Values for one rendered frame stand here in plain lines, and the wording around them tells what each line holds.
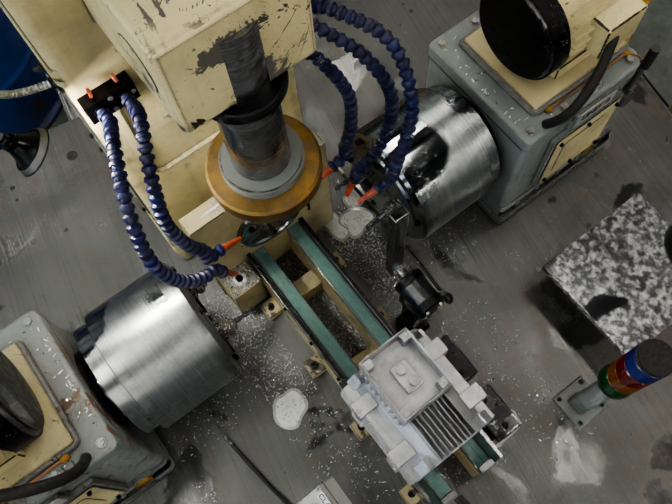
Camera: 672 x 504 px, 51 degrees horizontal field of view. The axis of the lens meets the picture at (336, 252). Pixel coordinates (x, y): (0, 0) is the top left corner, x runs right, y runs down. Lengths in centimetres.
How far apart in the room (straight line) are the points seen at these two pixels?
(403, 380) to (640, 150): 90
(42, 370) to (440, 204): 74
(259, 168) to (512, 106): 54
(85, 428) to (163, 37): 68
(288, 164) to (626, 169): 95
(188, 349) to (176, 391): 8
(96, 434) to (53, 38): 60
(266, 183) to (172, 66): 33
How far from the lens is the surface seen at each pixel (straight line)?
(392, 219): 113
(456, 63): 140
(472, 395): 124
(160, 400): 124
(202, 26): 76
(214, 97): 84
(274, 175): 104
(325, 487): 121
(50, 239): 176
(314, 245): 147
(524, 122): 134
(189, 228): 127
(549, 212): 168
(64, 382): 124
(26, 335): 129
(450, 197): 132
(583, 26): 130
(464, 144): 132
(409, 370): 118
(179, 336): 120
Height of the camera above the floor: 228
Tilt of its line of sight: 69 degrees down
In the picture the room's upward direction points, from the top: 7 degrees counter-clockwise
